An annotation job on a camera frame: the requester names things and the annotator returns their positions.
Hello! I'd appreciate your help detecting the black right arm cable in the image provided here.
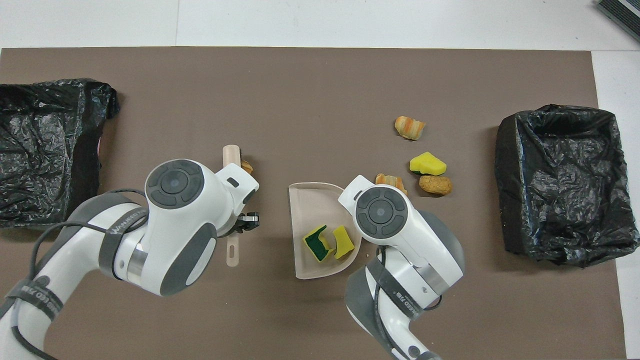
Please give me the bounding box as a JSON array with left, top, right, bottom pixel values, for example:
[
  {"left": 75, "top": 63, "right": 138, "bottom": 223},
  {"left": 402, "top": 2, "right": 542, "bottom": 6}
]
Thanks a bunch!
[{"left": 370, "top": 245, "right": 401, "bottom": 360}]

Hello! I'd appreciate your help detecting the dark grey ribbed object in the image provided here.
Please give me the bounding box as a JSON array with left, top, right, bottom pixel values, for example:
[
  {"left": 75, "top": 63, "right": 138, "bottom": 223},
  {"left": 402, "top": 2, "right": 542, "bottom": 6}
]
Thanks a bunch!
[{"left": 596, "top": 0, "right": 640, "bottom": 43}]

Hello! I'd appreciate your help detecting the small brown bread roll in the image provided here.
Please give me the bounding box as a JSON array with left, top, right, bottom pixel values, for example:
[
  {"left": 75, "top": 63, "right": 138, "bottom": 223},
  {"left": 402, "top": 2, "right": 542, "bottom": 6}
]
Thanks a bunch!
[{"left": 419, "top": 175, "right": 453, "bottom": 196}]

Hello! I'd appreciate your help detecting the plain yellow sponge piece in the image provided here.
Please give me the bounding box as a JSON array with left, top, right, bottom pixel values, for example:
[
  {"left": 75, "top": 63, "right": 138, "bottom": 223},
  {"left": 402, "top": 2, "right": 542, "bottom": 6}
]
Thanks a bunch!
[{"left": 332, "top": 225, "right": 356, "bottom": 260}]

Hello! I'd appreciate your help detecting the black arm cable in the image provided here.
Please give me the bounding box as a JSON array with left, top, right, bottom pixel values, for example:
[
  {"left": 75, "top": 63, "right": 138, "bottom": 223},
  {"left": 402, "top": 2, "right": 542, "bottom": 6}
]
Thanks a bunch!
[
  {"left": 0, "top": 187, "right": 148, "bottom": 360},
  {"left": 370, "top": 245, "right": 401, "bottom": 360}
]

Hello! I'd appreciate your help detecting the beige plastic dustpan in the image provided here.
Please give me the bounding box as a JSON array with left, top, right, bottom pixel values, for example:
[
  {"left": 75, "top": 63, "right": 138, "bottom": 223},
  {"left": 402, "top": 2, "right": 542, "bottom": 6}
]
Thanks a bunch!
[{"left": 288, "top": 182, "right": 362, "bottom": 280}]

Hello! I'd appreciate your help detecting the yellow sponge chunk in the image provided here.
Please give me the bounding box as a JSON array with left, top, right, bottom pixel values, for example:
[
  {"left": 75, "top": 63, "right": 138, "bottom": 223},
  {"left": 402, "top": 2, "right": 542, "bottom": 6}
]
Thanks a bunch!
[{"left": 409, "top": 151, "right": 448, "bottom": 177}]

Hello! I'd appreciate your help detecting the beige scraper handle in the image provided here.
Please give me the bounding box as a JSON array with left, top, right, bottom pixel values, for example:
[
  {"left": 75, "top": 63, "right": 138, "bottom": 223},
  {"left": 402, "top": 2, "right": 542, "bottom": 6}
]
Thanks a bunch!
[{"left": 221, "top": 144, "right": 243, "bottom": 267}]

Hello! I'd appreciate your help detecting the green and yellow sponge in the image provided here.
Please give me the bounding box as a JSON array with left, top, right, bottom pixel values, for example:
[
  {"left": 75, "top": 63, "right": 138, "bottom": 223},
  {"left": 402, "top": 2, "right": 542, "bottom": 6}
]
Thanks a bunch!
[{"left": 303, "top": 225, "right": 335, "bottom": 262}]

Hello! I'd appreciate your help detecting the black bag lined bin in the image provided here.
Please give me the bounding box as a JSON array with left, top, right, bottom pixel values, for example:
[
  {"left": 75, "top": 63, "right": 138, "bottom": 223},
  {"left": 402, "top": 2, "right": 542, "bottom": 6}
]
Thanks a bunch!
[
  {"left": 495, "top": 103, "right": 640, "bottom": 269},
  {"left": 0, "top": 77, "right": 121, "bottom": 232}
]

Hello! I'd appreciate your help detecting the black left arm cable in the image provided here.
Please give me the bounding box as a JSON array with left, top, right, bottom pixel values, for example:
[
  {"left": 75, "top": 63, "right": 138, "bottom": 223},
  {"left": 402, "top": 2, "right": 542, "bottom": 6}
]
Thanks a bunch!
[{"left": 0, "top": 187, "right": 148, "bottom": 360}]

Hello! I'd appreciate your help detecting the brown table mat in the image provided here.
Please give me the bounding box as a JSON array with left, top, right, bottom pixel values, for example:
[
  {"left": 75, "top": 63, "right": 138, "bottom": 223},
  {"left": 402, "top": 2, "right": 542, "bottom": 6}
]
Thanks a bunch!
[{"left": 0, "top": 46, "right": 627, "bottom": 360}]

